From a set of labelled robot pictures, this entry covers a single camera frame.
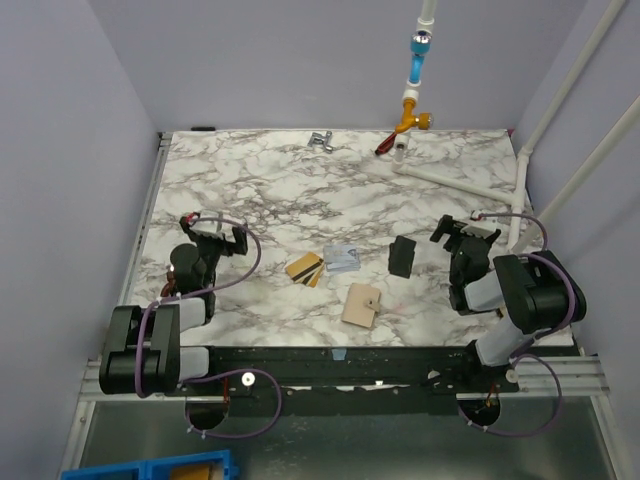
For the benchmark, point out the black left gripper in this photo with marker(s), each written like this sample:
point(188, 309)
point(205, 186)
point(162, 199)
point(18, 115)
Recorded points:
point(237, 247)

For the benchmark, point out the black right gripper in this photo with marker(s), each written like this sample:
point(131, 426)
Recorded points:
point(463, 233)

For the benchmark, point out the black card stack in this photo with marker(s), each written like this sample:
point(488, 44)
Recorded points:
point(401, 257)

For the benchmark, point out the gold card stack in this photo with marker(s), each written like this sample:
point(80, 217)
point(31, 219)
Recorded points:
point(306, 270)

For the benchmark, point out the beige card holder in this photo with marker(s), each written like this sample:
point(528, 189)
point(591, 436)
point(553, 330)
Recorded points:
point(362, 305)

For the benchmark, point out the silver VIP card stack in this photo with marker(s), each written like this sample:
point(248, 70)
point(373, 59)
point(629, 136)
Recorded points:
point(341, 258)

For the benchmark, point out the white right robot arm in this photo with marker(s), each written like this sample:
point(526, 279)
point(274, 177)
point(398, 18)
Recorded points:
point(536, 292)

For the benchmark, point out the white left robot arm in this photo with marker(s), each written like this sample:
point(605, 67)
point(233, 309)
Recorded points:
point(168, 364)

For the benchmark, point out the brown faucet on table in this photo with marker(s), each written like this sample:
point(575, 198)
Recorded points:
point(170, 289)

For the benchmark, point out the brass faucet tap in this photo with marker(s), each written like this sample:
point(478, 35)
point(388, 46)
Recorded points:
point(410, 119)

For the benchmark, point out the silver metal clamp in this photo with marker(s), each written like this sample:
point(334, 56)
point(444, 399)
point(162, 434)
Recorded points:
point(321, 140)

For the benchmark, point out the blue plastic bin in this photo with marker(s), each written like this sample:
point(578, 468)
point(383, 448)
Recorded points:
point(157, 469)

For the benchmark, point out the blue pipe valve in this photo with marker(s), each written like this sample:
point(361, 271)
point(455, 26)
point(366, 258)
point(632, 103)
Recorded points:
point(420, 45)

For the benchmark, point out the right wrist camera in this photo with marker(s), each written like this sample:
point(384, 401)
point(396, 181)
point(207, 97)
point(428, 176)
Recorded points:
point(481, 227)

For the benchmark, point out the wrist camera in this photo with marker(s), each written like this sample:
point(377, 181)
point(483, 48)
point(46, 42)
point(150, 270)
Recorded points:
point(481, 227)
point(205, 228)

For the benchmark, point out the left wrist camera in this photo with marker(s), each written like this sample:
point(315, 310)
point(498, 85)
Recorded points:
point(205, 228)

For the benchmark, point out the aluminium extrusion frame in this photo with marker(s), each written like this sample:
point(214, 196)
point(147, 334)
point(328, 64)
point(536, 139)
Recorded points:
point(118, 370)

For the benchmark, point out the red handled tool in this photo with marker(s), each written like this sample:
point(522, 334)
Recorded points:
point(386, 145)

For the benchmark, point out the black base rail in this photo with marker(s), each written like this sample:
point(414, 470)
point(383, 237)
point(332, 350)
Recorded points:
point(324, 381)

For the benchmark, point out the white PVC pipe frame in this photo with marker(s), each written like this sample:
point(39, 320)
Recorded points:
point(565, 75)

